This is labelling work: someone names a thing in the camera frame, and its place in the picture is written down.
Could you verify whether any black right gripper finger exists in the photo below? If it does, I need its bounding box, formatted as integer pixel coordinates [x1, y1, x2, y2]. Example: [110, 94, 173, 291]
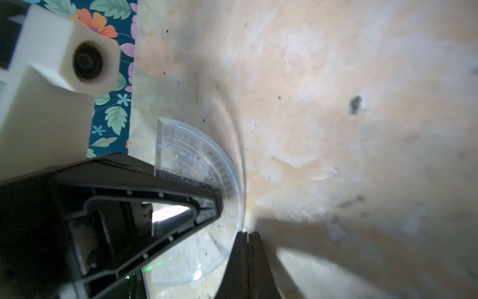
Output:
[1, 153, 223, 217]
[215, 232, 248, 299]
[58, 201, 224, 299]
[248, 232, 281, 299]

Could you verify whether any clear plastic protractor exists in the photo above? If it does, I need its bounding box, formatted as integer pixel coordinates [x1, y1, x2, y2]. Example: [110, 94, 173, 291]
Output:
[144, 117, 245, 287]

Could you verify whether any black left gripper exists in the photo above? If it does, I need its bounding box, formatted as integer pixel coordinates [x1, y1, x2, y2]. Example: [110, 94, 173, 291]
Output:
[1, 175, 90, 299]

